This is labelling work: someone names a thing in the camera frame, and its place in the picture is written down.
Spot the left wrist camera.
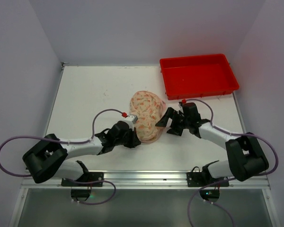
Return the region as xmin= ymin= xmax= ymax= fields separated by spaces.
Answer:
xmin=121 ymin=112 xmax=138 ymax=125

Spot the aluminium front rail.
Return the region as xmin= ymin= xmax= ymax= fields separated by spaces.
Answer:
xmin=21 ymin=169 xmax=272 ymax=190

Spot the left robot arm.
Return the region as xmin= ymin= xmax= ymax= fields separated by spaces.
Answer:
xmin=22 ymin=121 xmax=141 ymax=183

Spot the red plastic tray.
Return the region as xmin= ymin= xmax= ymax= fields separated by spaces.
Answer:
xmin=160 ymin=53 xmax=240 ymax=100

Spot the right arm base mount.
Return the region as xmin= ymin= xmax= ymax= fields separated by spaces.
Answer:
xmin=186 ymin=166 xmax=227 ymax=187

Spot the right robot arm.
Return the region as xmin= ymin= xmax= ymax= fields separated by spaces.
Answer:
xmin=156 ymin=102 xmax=269 ymax=184

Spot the floral mesh laundry bag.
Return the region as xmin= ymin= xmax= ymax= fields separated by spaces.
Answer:
xmin=130 ymin=91 xmax=166 ymax=143

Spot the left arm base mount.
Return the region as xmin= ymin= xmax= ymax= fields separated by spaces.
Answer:
xmin=61 ymin=172 xmax=104 ymax=187

